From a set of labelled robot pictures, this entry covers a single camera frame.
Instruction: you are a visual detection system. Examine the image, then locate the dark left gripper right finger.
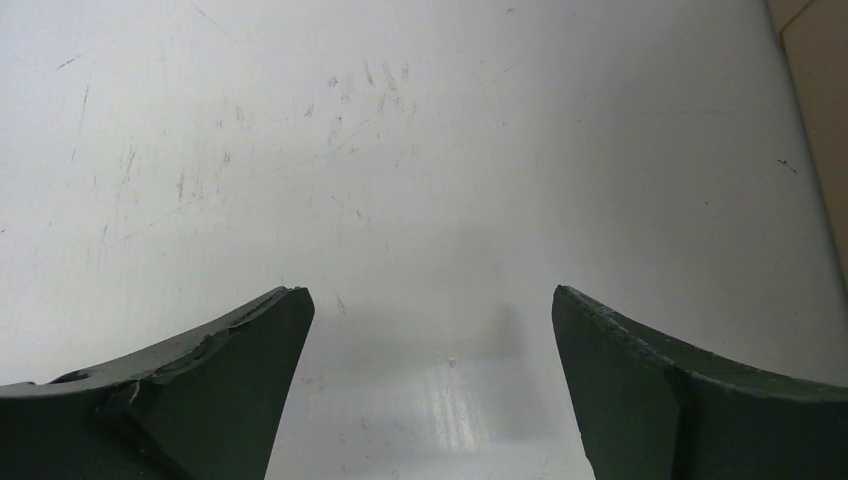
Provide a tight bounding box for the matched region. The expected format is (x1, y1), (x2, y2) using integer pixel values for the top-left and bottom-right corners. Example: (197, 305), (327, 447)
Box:
(552, 286), (847, 479)

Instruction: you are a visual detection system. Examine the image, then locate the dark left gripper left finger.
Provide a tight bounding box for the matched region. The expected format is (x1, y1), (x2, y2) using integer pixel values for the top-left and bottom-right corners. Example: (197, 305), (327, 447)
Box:
(1, 287), (315, 479)

